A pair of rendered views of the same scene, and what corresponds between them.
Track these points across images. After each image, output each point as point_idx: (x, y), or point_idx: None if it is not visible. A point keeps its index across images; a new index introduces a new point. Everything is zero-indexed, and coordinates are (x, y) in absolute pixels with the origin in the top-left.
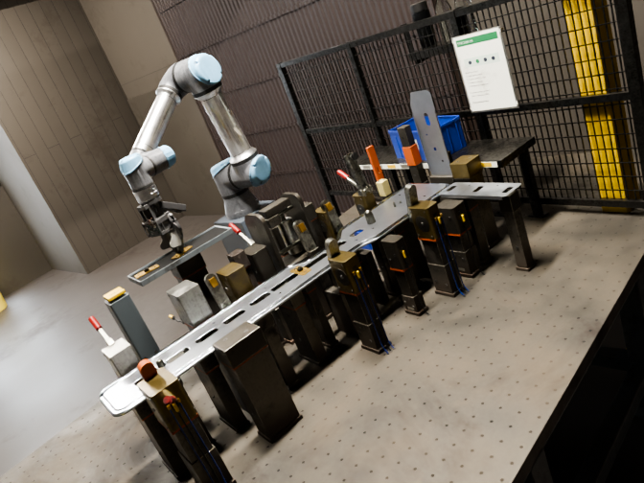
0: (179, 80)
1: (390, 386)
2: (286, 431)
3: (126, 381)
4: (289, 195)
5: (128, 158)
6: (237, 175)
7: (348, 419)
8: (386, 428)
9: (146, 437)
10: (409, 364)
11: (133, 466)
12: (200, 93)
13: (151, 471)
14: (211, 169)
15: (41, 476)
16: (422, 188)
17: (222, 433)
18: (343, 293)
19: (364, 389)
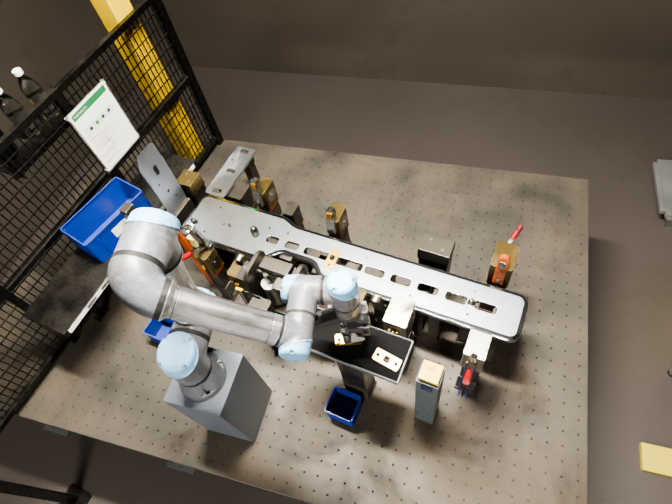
0: (166, 256)
1: (386, 233)
2: None
3: (496, 323)
4: (256, 260)
5: (349, 271)
6: None
7: (418, 245)
8: (421, 221)
9: (473, 406)
10: (364, 229)
11: (502, 390)
12: (181, 249)
13: (500, 366)
14: (189, 360)
15: (552, 503)
16: (200, 215)
17: (450, 329)
18: (325, 256)
19: (390, 247)
